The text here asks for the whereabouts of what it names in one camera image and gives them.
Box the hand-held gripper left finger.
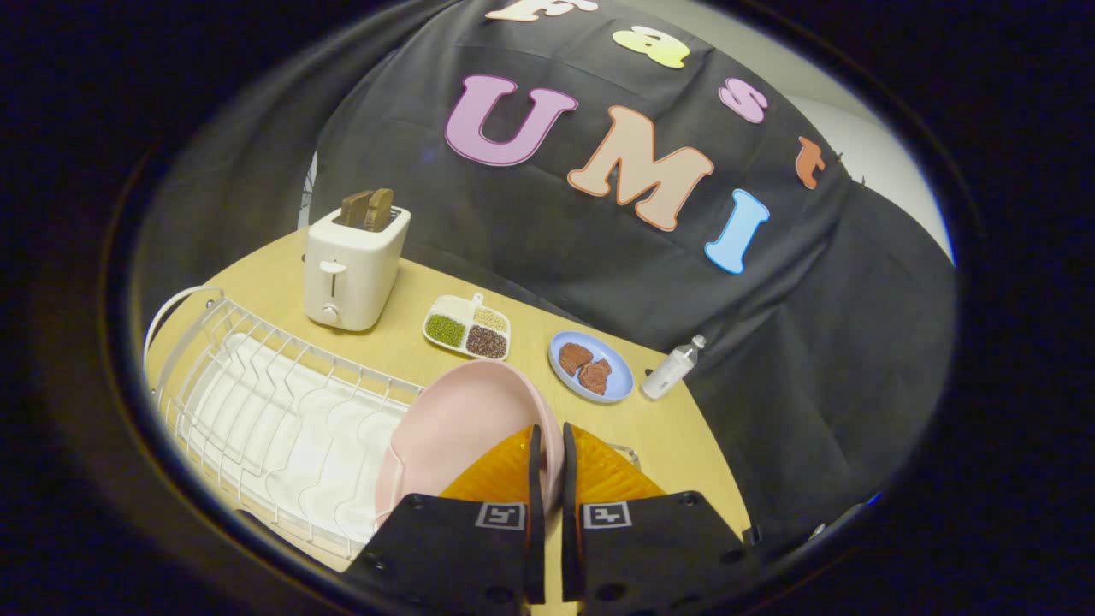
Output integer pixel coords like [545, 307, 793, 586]
[342, 424, 548, 610]

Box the pink plate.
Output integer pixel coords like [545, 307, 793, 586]
[375, 359, 565, 527]

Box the small clear plastic bottle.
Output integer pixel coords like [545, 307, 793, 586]
[641, 335, 707, 401]

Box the white divided dish with beans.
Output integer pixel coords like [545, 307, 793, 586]
[422, 293, 512, 362]

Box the black backdrop cloth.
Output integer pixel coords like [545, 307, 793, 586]
[137, 0, 957, 561]

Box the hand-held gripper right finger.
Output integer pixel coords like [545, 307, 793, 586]
[561, 422, 762, 613]

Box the white wire dish rack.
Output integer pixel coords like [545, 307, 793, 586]
[144, 286, 641, 561]

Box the white toaster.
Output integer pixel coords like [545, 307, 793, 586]
[303, 204, 412, 333]

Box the blue plate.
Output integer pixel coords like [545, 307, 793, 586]
[548, 330, 636, 404]

